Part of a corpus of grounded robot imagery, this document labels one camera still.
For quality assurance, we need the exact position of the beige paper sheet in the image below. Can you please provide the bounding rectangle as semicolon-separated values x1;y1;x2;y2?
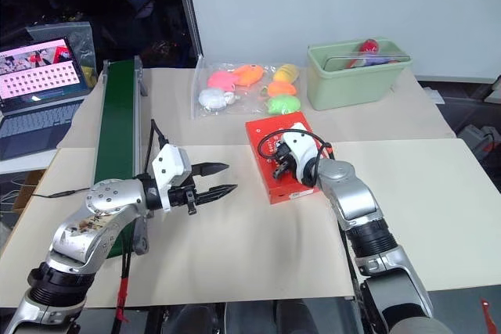
0;137;501;308

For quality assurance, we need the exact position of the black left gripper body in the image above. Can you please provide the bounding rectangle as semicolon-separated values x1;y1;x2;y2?
168;176;199;217

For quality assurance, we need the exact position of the metal wire bin handle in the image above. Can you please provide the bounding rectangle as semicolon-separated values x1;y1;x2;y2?
325;52;412;72

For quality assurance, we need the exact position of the beige table cloth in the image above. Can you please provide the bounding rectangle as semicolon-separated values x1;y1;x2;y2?
57;65;458;150

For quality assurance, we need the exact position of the aluminium frame post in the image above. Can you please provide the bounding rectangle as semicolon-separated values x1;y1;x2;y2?
174;0;203;70

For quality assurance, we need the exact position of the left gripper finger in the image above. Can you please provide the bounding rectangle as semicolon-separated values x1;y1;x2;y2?
189;161;230;178
193;183;239;206

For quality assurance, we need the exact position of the pink plastic toy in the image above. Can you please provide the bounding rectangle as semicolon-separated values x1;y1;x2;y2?
207;70;238;90

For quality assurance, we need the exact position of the green conveyor belt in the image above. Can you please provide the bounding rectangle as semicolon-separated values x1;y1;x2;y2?
91;56;153;260

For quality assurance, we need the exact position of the yellow plastic toy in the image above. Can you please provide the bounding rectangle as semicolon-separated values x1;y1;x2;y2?
272;63;301;84

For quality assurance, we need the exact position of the thin black table cable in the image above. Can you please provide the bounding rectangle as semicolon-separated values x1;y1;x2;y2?
30;189;90;199

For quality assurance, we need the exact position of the red toy in bin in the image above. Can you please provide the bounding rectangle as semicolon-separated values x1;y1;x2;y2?
345;38;381;71

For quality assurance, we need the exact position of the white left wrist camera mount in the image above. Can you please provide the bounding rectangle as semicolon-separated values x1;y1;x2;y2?
150;143;193;213

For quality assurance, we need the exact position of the light blue plastic-wrapped item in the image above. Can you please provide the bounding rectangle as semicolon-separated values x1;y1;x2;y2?
198;88;241;113

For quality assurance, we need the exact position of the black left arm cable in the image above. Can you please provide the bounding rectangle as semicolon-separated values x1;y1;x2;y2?
113;117;170;334

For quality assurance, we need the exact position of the green plastic-wrapped soft item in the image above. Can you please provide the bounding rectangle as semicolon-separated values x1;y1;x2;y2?
266;94;302;117

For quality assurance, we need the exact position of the red plastic strip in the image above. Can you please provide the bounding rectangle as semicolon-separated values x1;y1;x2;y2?
478;297;499;332

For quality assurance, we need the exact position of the yellow object behind laptop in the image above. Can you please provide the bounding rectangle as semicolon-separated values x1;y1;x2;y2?
79;65;97;85

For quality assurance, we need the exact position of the open laptop computer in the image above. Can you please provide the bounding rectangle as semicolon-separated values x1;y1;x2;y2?
0;36;94;162

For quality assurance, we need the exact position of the pale green plastic bin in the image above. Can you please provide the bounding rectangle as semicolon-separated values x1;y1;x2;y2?
306;37;413;113

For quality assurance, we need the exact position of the grey device beside table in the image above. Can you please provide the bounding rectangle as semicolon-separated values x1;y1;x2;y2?
455;124;501;156

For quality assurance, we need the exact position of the purple item in bin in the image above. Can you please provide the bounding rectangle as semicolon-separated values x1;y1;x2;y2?
361;56;397;66

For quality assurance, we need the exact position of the red and white box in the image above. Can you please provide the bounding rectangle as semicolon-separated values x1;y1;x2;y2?
244;111;334;206

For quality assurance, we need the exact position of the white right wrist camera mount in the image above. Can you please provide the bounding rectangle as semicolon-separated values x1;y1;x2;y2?
281;122;319;186

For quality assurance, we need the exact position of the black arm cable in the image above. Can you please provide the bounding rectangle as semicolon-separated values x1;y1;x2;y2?
113;117;170;334
259;129;367;314

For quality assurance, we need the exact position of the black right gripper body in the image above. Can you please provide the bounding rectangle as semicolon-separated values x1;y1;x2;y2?
273;141;299;179

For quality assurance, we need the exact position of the clear plastic toy bag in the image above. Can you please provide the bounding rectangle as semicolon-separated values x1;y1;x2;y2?
189;53;307;120

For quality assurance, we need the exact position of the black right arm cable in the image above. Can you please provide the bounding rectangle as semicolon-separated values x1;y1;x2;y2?
259;129;367;314

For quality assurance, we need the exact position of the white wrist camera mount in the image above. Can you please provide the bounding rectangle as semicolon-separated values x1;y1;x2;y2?
281;122;319;186
150;143;193;213

